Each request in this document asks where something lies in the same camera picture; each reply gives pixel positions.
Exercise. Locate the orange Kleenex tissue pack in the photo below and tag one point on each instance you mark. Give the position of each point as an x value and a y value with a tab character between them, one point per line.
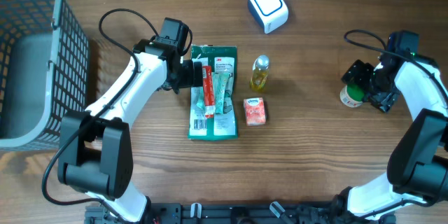
255	111

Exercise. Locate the white barcode scanner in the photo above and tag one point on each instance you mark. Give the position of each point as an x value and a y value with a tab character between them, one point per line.
269	14

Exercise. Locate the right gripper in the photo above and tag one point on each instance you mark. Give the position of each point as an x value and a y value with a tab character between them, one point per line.
381	99

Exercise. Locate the grey plastic mesh basket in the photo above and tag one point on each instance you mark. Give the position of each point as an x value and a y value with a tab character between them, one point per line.
45	57

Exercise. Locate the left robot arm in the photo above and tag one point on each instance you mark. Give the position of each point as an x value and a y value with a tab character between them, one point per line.
95	151

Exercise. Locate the pale green wipes packet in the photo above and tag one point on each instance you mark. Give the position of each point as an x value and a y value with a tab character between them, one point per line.
222	92

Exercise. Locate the green lid white jar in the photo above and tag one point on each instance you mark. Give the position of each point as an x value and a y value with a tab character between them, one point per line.
352	96

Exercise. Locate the red sachet packet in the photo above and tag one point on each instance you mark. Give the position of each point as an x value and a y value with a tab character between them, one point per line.
209	101

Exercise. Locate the green 3M gloves package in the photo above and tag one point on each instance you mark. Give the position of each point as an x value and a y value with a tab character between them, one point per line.
219	127

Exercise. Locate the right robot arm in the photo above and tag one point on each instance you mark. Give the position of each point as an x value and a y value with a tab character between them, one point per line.
415	174

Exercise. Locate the yellow liquid clear bottle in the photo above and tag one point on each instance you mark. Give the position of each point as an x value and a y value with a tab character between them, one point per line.
260	71

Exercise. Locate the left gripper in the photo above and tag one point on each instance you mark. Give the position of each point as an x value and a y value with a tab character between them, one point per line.
185	78

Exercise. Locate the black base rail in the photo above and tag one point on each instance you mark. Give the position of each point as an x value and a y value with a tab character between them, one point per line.
227	214

